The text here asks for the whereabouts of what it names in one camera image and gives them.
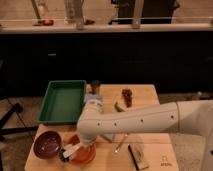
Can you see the black tripod leg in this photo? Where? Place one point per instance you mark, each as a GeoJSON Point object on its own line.
{"type": "Point", "coordinates": [8, 125]}

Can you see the green chili pepper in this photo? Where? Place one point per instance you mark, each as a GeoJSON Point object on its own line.
{"type": "Point", "coordinates": [118, 108]}

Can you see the grey triangular cloth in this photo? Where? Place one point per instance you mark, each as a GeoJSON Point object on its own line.
{"type": "Point", "coordinates": [109, 137]}

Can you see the metal fork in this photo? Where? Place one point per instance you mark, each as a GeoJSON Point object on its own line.
{"type": "Point", "coordinates": [121, 143]}

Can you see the bunch of dark grapes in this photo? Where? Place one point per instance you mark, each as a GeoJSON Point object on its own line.
{"type": "Point", "coordinates": [127, 96]}

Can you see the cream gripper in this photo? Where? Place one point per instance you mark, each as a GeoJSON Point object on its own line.
{"type": "Point", "coordinates": [87, 143]}

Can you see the dark purple bowl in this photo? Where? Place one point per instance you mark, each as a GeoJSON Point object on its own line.
{"type": "Point", "coordinates": [47, 145]}

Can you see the black wooden block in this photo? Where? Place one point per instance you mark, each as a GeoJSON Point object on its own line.
{"type": "Point", "coordinates": [138, 157]}

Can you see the blue sponge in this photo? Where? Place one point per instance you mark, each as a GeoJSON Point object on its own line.
{"type": "Point", "coordinates": [93, 97]}

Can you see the orange red bowl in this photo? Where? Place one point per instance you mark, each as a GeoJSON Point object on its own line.
{"type": "Point", "coordinates": [84, 155]}

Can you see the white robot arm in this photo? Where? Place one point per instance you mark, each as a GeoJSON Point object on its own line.
{"type": "Point", "coordinates": [187, 117]}

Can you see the green plastic tray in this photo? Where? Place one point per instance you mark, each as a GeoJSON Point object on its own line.
{"type": "Point", "coordinates": [63, 102]}

